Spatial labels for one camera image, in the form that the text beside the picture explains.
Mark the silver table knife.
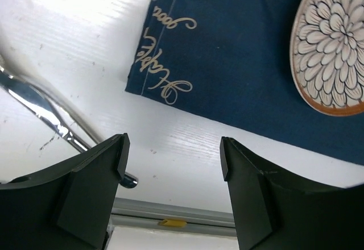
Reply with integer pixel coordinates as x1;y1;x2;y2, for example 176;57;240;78
0;68;139;190

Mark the blue fish placemat cloth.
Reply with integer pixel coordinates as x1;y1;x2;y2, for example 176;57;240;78
126;0;363;164

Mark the aluminium front rail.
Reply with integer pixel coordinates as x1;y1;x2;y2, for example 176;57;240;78
111;198;237;237

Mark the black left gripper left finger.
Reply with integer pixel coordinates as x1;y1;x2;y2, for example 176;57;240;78
1;134;130;249

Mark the silver fork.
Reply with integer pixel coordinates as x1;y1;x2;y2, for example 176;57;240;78
1;56;103;139

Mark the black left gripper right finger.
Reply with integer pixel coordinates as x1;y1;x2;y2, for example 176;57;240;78
220;137;363;249

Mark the floral ceramic plate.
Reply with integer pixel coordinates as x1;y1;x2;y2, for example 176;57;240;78
289;0;363;116

